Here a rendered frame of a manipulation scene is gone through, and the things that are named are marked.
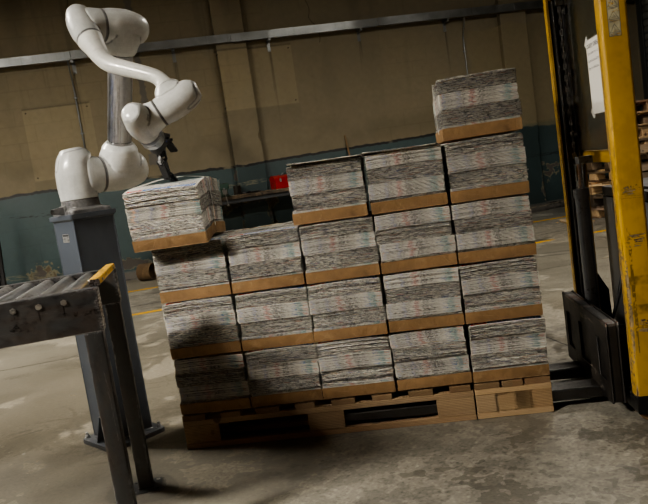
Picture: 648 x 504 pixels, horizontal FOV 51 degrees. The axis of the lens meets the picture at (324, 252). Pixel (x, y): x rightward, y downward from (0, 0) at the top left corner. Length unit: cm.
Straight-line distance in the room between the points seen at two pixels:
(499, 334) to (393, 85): 742
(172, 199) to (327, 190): 58
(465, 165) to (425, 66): 748
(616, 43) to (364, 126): 734
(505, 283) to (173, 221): 126
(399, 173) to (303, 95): 700
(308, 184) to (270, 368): 74
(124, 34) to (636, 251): 208
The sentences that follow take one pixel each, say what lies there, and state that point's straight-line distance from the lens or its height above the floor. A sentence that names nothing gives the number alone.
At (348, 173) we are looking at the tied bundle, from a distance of 261.
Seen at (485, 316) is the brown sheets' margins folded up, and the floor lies 40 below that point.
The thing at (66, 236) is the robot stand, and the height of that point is 91.
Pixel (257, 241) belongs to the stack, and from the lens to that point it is 264.
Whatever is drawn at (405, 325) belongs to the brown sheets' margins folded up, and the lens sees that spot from 264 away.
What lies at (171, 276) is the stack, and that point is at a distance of 274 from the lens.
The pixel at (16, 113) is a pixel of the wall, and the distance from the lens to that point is 956.
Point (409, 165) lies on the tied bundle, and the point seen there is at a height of 100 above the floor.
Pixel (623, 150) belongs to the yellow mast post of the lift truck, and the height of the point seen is 94.
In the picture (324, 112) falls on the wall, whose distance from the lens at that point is 954.
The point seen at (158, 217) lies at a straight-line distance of 262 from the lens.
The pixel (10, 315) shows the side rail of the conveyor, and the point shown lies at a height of 77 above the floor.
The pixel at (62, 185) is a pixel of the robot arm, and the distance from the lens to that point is 304.
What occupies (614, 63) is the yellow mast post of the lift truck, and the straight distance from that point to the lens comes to 251.
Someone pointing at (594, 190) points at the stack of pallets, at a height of 34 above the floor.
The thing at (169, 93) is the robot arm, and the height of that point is 137.
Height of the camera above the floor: 102
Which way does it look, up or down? 7 degrees down
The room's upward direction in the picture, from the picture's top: 8 degrees counter-clockwise
